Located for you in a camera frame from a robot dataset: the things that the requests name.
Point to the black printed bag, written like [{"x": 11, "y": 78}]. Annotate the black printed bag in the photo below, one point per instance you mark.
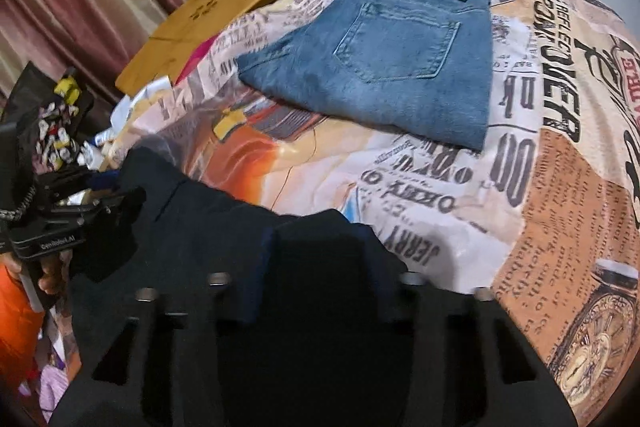
[{"x": 30, "y": 102}]

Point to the blue denim jeans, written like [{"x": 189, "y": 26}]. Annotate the blue denim jeans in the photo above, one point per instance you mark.
[{"x": 390, "y": 57}]

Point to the person's left hand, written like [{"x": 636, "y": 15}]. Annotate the person's left hand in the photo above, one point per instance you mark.
[{"x": 52, "y": 274}]

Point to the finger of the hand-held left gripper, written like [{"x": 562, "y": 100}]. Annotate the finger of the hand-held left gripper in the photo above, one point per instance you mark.
[{"x": 122, "y": 207}]

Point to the printed blanket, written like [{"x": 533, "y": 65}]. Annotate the printed blanket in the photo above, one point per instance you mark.
[{"x": 500, "y": 217}]

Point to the orange garment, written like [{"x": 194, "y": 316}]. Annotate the orange garment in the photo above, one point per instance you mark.
[{"x": 17, "y": 327}]

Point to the dark navy pants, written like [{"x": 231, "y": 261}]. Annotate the dark navy pants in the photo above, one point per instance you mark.
[{"x": 200, "y": 217}]

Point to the lilac cloth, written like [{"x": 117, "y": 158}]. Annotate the lilac cloth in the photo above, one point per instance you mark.
[{"x": 52, "y": 389}]

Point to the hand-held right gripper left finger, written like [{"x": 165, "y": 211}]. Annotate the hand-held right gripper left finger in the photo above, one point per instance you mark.
[{"x": 252, "y": 297}]

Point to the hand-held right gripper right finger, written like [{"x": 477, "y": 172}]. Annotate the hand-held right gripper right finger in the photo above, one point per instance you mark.
[{"x": 385, "y": 292}]

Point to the wooden lap board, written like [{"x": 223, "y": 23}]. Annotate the wooden lap board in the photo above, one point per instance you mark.
[{"x": 200, "y": 22}]

